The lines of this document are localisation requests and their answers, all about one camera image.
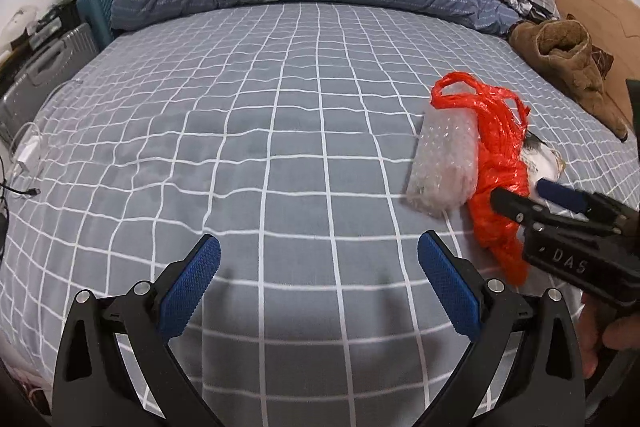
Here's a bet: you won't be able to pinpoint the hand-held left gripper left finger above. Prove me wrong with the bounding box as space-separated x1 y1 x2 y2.
52 234 222 427

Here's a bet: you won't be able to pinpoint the black cable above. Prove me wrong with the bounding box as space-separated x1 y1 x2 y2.
0 152 41 258

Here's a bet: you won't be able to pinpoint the red plastic bag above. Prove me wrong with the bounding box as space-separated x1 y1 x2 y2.
431 72 532 288

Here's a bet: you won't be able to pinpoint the silver printed packet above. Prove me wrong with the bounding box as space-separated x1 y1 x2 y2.
520 129 568 188

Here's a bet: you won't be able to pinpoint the brown fleece garment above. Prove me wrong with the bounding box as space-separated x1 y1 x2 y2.
507 19 630 142

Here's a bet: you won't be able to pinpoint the grey checked bed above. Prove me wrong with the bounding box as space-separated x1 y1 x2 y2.
0 2 640 427

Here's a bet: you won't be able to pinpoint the black boxes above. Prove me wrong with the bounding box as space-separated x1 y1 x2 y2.
20 4 81 52

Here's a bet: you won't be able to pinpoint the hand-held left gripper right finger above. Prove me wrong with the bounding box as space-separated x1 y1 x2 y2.
417 231 587 427

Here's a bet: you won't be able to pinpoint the wooden headboard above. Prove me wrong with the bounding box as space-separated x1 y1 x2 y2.
555 0 640 128

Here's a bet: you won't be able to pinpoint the white cable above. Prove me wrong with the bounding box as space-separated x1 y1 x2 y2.
7 79 83 168

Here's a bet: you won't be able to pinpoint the dark plaid cloth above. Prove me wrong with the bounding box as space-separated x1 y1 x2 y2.
590 44 615 78

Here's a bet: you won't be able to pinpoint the person's right hand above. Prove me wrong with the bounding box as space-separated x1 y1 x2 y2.
579 292 640 380

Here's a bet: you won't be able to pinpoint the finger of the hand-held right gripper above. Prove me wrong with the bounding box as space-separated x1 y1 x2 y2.
491 188 621 234
537 178 640 234

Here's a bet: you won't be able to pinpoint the grey suitcase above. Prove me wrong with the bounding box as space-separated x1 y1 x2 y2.
0 24 101 140

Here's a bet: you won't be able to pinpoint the bubble wrap packet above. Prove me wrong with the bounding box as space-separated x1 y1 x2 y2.
405 109 480 219

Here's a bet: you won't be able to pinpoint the white charger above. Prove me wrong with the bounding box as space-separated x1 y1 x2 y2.
15 142 43 172

